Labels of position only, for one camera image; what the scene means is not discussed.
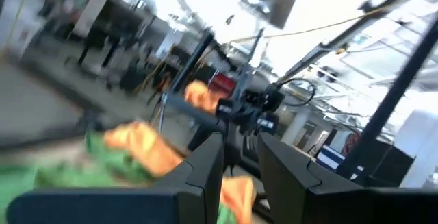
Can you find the black metal rig frame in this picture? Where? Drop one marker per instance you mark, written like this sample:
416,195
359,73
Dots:
386,107

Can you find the black partition panel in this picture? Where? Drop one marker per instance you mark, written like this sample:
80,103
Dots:
386,165

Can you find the black monitor pole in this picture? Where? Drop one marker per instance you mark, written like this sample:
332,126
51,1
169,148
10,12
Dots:
191,63

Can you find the red tool chest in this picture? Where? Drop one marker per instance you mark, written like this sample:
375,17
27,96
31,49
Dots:
222,83

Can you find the blue white striped container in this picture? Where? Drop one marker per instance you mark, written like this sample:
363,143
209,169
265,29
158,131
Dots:
330,159

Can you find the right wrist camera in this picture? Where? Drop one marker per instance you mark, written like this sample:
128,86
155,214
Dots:
272,97

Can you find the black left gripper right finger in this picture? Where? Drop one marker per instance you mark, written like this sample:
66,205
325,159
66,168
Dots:
297,196

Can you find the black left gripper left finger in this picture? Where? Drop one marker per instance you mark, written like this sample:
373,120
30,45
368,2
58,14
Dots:
191,196

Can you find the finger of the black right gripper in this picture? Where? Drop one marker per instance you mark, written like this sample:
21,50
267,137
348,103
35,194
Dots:
224,109
266,123

